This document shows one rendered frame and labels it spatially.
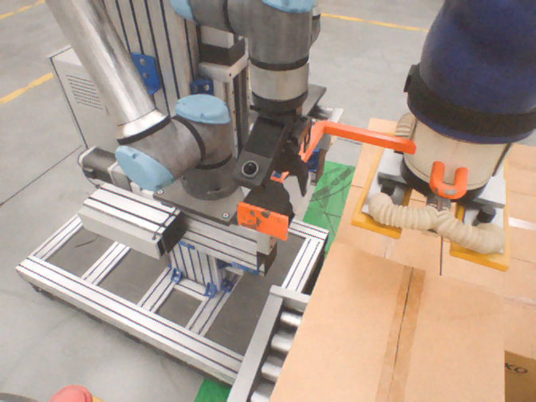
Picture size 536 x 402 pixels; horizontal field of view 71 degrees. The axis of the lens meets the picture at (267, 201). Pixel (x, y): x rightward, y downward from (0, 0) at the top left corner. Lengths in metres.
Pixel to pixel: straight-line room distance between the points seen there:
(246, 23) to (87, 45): 0.38
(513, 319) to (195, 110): 1.21
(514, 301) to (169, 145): 1.26
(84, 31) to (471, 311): 0.94
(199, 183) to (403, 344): 0.57
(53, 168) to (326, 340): 2.52
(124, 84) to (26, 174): 2.36
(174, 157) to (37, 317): 1.57
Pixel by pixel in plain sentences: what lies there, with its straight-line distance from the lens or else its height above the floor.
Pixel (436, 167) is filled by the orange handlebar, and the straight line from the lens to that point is 0.75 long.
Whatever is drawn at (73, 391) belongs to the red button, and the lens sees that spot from 0.77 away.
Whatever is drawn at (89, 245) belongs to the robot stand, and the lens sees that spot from 2.11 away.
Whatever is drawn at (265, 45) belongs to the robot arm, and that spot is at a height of 1.52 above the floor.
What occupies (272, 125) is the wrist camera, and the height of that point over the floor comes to 1.42.
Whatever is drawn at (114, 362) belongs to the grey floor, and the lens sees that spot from 1.96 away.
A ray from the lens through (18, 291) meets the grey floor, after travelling 2.37.
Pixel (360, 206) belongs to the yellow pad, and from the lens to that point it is 0.80.
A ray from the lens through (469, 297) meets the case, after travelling 0.99.
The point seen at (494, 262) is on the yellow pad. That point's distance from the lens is 0.80.
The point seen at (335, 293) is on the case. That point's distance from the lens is 0.90.
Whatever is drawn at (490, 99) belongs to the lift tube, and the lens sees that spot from 0.67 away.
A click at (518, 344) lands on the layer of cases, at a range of 1.50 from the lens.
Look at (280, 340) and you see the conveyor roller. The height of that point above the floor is 0.55.
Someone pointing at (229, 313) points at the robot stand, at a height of 0.21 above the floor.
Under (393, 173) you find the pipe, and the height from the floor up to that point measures 1.17.
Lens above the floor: 1.70
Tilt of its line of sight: 45 degrees down
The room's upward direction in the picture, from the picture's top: straight up
